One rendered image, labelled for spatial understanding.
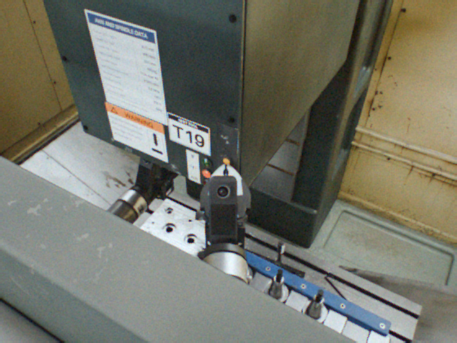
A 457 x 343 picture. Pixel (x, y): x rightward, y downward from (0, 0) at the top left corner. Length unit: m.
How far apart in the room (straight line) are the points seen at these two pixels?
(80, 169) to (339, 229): 1.33
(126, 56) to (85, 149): 1.52
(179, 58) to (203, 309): 0.62
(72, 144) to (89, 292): 2.17
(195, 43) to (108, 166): 1.63
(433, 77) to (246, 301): 1.63
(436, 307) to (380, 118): 0.76
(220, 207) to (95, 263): 0.50
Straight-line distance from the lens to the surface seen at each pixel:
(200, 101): 0.77
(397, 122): 1.89
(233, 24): 0.66
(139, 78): 0.84
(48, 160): 2.27
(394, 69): 1.78
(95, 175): 2.25
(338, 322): 1.20
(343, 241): 2.15
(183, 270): 0.17
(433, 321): 1.79
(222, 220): 0.68
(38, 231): 0.20
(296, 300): 1.21
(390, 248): 2.20
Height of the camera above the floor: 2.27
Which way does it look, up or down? 45 degrees down
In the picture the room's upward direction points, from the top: straight up
